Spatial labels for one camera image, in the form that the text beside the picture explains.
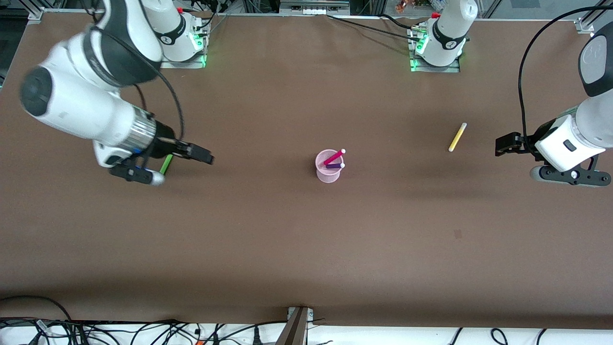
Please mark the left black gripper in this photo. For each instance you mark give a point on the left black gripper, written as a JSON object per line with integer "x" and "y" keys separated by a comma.
{"x": 527, "y": 143}

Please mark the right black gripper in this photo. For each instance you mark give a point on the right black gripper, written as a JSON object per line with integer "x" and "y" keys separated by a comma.
{"x": 164, "y": 135}

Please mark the pink highlighter pen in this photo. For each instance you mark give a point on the pink highlighter pen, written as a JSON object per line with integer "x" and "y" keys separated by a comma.
{"x": 334, "y": 158}

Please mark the purple pen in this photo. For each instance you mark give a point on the purple pen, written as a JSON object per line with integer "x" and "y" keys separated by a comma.
{"x": 336, "y": 166}

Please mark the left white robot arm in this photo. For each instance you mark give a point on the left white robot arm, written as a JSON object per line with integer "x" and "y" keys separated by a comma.
{"x": 594, "y": 124}

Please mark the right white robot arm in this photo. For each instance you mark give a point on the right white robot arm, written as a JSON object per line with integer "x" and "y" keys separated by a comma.
{"x": 76, "y": 105}

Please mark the green highlighter pen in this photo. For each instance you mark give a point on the green highlighter pen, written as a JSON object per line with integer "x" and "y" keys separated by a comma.
{"x": 166, "y": 164}

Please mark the yellow highlighter pen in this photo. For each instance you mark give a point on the yellow highlighter pen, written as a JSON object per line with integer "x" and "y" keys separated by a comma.
{"x": 457, "y": 137}

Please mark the pink plastic cup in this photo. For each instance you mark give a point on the pink plastic cup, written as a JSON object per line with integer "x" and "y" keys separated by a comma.
{"x": 329, "y": 178}

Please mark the grey power strip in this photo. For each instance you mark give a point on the grey power strip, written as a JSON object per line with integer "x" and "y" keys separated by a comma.
{"x": 313, "y": 8}

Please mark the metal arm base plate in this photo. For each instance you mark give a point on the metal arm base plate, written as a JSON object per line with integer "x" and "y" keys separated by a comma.
{"x": 184, "y": 64}
{"x": 436, "y": 69}

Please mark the aluminium frame rail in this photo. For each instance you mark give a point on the aluminium frame rail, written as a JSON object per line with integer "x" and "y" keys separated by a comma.
{"x": 586, "y": 24}

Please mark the aluminium profile post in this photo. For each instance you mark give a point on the aluminium profile post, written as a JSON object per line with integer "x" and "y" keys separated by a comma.
{"x": 294, "y": 330}

